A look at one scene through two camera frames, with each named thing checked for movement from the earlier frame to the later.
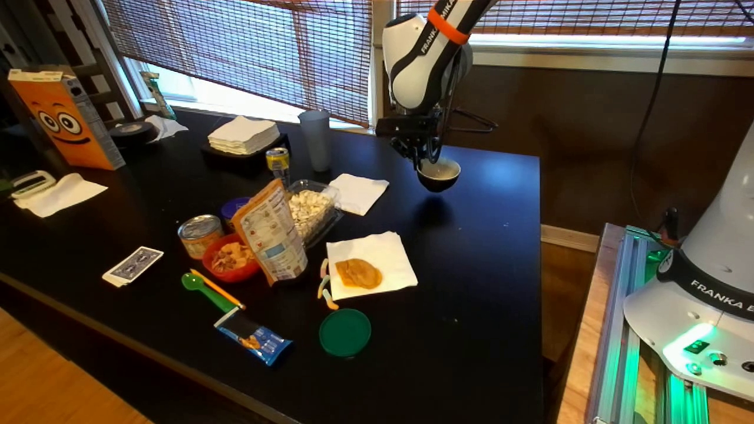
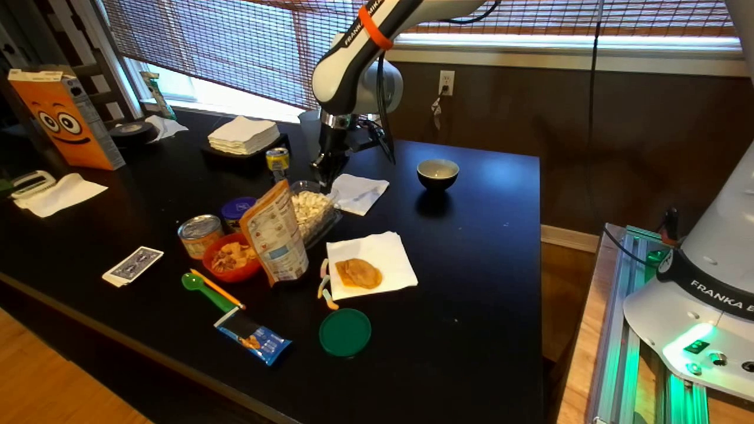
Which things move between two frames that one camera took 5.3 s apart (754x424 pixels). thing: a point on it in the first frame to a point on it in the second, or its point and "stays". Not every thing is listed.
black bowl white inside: [439, 175] stays
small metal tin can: [199, 234] stays
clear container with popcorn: [311, 209] stays
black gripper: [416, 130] to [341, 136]
